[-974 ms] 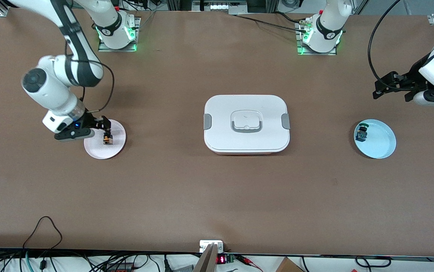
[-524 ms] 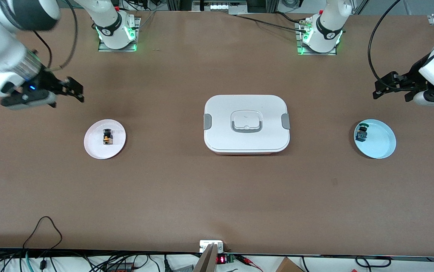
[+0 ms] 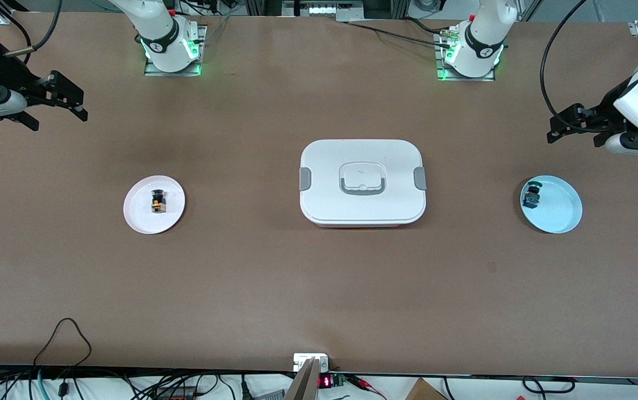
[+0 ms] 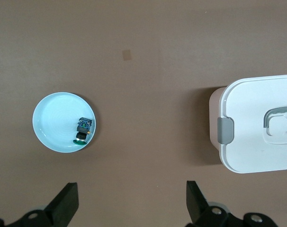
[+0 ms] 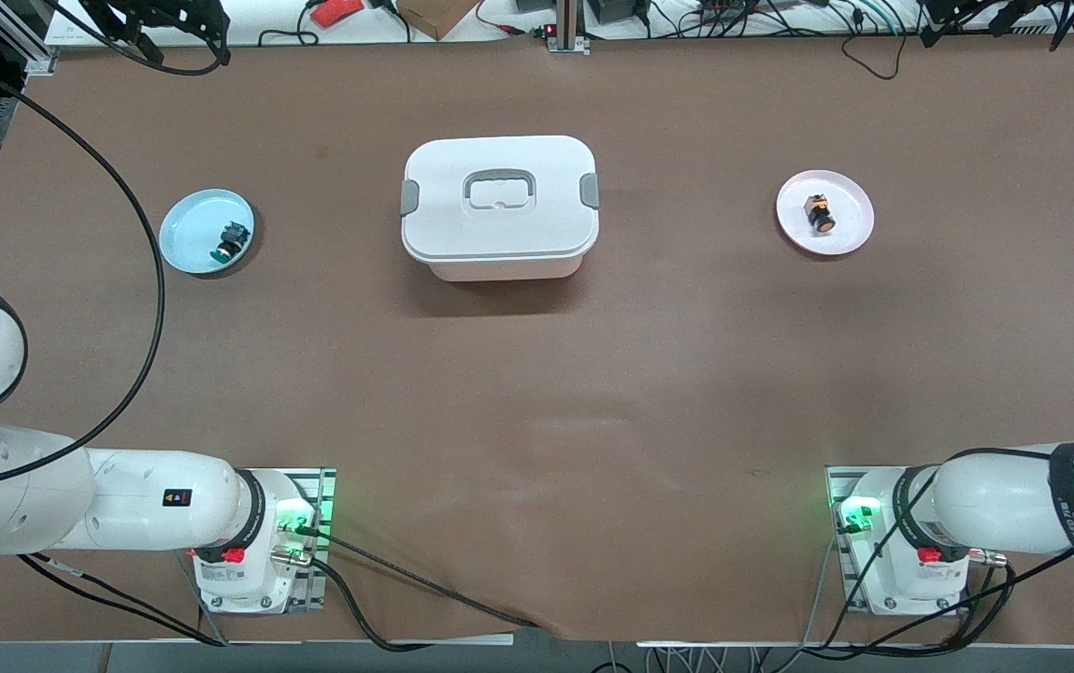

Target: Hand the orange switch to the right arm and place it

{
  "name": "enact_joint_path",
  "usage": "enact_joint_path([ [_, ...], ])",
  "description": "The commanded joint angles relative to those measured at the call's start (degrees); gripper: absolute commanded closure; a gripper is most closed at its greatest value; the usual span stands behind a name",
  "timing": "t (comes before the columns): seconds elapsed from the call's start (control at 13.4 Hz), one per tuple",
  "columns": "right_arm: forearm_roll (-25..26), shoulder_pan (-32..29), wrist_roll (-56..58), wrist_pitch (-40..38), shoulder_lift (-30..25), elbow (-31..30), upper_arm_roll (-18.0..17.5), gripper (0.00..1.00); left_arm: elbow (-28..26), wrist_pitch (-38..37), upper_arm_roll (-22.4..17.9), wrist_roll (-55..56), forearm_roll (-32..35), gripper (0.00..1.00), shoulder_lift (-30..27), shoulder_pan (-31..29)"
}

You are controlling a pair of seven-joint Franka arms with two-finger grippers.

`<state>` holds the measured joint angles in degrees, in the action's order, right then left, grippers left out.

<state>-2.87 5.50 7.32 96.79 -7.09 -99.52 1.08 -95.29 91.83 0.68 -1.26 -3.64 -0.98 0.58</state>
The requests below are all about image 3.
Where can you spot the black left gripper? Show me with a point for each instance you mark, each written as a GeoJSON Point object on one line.
{"type": "Point", "coordinates": [606, 107]}

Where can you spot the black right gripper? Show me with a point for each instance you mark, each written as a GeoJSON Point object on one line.
{"type": "Point", "coordinates": [12, 74]}

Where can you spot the orange push-button switch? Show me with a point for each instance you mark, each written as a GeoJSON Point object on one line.
{"type": "Point", "coordinates": [157, 204]}

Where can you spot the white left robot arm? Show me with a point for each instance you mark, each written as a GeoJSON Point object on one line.
{"type": "Point", "coordinates": [482, 50]}

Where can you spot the light blue round plate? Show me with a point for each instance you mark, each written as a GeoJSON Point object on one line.
{"type": "Point", "coordinates": [560, 216]}

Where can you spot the pink round plate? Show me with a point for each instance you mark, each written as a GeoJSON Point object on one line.
{"type": "Point", "coordinates": [135, 216]}

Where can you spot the aluminium rack with light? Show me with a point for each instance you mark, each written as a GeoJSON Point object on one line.
{"type": "Point", "coordinates": [321, 10]}

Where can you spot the brown cardboard piece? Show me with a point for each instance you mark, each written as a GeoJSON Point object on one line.
{"type": "Point", "coordinates": [424, 391]}

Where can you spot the small white electronic box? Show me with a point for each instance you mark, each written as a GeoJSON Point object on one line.
{"type": "Point", "coordinates": [302, 360]}

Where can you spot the red digit display module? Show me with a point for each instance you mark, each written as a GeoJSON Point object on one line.
{"type": "Point", "coordinates": [325, 381]}

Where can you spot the grey slanted beam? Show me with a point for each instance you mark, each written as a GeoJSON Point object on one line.
{"type": "Point", "coordinates": [305, 386]}

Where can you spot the green push-button switch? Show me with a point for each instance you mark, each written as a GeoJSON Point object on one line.
{"type": "Point", "coordinates": [531, 195]}

